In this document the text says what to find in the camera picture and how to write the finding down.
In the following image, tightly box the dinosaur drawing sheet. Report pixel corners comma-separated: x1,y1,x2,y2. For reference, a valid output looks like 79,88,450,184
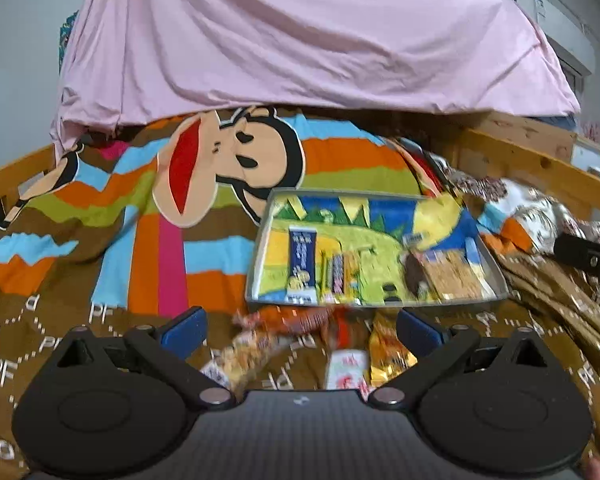
259,192,497,304

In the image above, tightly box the clear rice crisp packet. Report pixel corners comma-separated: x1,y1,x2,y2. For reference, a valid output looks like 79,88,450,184
420,247,496,302

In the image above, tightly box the clear mixed nut bar packet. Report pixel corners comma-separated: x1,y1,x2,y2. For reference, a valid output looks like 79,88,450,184
200,332,293,394

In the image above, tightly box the blue and white snack packet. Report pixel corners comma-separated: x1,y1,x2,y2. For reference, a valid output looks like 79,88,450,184
286,227,322,305

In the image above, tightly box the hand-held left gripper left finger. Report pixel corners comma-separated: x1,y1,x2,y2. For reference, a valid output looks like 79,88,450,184
44,306,238,409

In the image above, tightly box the white pouch with portrait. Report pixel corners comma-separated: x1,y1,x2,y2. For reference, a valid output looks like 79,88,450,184
324,349,376,401

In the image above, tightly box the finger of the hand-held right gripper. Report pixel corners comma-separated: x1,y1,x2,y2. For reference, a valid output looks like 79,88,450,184
554,233,600,304

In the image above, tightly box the pink bed sheet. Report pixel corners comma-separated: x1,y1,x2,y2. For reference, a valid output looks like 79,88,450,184
50,0,581,157

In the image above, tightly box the white storage box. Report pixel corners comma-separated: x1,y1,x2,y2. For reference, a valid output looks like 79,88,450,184
570,135,600,186

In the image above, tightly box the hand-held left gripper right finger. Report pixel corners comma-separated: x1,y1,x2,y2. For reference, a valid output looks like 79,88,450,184
369,307,563,408

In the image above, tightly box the teal patterned cloth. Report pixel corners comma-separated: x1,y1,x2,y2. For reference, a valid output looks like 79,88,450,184
58,10,82,77

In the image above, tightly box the yellow green snack bar packet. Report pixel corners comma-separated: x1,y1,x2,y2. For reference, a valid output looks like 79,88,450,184
320,247,364,306

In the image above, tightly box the metal tray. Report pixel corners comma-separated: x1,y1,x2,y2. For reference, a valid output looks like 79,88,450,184
245,187,510,307

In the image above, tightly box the dark dried meat packet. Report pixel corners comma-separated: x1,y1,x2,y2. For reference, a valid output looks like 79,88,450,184
402,250,434,297

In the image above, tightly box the orange sausage packet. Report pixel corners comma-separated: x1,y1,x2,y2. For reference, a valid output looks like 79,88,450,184
232,305,368,352

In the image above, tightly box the floral patterned cloth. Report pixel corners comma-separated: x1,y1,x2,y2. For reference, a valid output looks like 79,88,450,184
430,155,600,256

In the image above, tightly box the wooden bed frame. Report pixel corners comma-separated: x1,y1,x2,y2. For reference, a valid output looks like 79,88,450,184
0,110,600,241

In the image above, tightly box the cartoon monkey printed blanket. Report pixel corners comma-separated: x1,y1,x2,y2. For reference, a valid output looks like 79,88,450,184
0,105,600,480

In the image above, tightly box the gold snack packet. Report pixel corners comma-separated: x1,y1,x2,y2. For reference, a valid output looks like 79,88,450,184
369,312,420,389

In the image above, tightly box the white air conditioner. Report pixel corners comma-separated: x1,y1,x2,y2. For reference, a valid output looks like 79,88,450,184
512,0,597,77

